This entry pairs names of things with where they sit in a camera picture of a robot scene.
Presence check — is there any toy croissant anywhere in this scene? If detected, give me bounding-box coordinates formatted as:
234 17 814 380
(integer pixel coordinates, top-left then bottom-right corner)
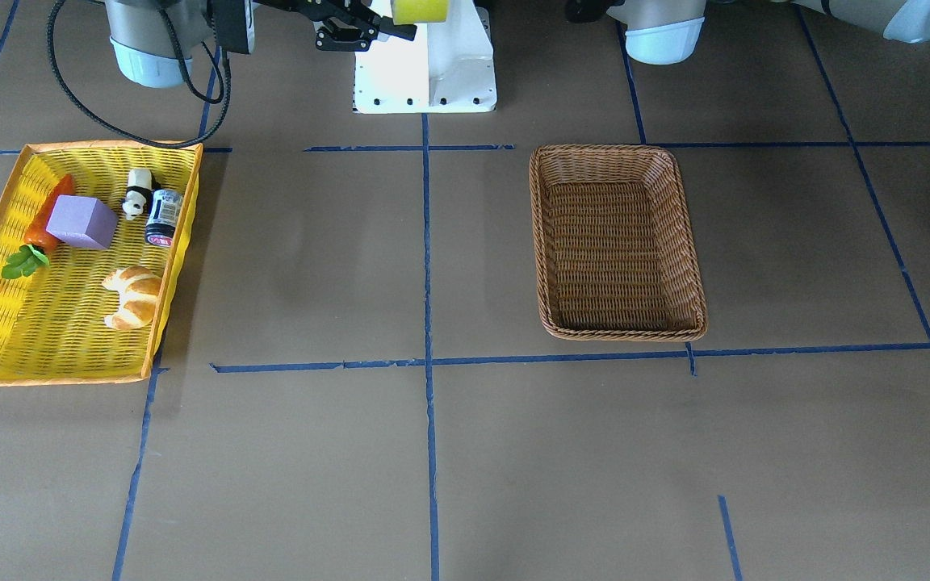
101 265 163 331

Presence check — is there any toy panda figure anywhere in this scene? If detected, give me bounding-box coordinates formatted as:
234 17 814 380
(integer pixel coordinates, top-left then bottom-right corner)
121 168 154 221

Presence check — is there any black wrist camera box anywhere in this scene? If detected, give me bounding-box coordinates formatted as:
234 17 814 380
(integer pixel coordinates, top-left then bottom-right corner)
210 0 256 55

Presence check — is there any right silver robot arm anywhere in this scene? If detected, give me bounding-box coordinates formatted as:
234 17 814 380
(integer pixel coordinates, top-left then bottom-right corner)
104 1 417 88

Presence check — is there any small black labelled can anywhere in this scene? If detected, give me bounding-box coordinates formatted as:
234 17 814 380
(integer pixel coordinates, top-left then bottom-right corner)
144 189 183 248

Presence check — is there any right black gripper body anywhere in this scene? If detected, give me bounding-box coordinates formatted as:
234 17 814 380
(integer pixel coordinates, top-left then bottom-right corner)
254 0 329 19

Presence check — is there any purple foam block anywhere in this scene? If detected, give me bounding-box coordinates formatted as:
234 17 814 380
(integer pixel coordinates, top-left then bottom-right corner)
45 194 119 250

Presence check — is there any orange toy carrot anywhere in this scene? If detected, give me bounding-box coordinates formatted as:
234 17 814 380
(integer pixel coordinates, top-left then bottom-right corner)
0 173 75 280

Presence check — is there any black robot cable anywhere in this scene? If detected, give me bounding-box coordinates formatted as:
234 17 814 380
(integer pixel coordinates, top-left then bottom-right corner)
45 0 233 150

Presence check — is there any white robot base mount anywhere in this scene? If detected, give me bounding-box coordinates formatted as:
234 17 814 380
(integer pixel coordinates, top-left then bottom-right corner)
352 1 497 115

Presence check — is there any yellow plastic woven basket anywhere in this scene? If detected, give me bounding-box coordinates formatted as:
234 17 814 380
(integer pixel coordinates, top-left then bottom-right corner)
0 140 203 386

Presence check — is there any yellow tape roll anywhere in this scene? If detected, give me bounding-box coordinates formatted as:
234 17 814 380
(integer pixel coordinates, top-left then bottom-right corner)
390 0 450 25

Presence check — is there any brown wicker basket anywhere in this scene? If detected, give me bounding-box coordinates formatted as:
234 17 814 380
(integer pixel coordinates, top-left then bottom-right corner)
529 144 708 343

